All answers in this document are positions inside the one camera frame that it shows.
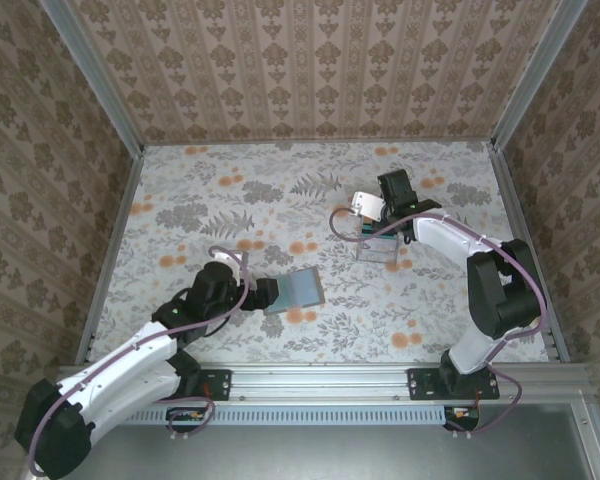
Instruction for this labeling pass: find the white printed card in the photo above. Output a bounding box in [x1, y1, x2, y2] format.
[362, 237, 397, 261]

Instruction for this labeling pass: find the clear acrylic card stand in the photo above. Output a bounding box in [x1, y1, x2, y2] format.
[355, 219, 401, 264]

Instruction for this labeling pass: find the small electronics board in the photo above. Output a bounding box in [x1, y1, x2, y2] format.
[165, 407, 206, 434]
[444, 405, 481, 432]

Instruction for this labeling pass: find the grey metal sheet panel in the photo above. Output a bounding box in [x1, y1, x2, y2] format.
[59, 424, 589, 480]

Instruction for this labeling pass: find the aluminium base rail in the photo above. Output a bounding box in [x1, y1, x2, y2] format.
[62, 363, 589, 407]

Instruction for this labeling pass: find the aluminium table edge rail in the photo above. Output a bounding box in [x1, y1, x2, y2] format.
[489, 142, 574, 364]
[77, 148, 146, 364]

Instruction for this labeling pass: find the grey slotted cable duct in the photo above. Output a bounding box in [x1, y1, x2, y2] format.
[129, 405, 447, 426]

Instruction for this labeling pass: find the aluminium frame post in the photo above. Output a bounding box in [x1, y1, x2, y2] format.
[39, 0, 146, 154]
[490, 0, 589, 149]

